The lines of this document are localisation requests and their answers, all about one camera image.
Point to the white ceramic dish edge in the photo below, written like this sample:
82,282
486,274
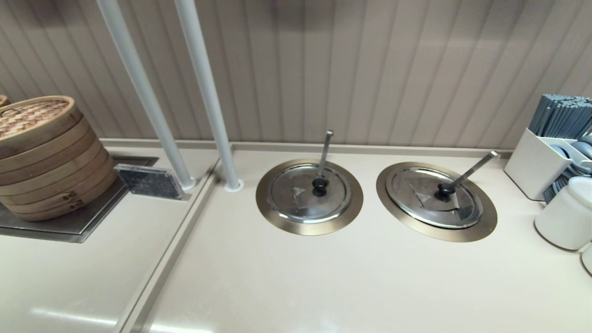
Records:
588,259

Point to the white ceramic jar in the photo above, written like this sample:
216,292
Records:
564,217

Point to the grey chopsticks bundle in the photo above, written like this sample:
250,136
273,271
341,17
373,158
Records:
559,115

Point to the white metal pole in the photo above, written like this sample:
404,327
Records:
206,83
138,78

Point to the white utensil holder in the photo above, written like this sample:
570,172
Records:
532,162

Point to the clear acrylic sign holder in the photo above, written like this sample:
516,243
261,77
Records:
148,181

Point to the bamboo steamer edge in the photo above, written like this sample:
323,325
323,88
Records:
3,100

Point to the stacked bamboo steamer baskets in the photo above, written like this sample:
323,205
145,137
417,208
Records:
46,162

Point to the steel pot lid black knob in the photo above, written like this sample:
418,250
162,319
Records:
296,199
407,203

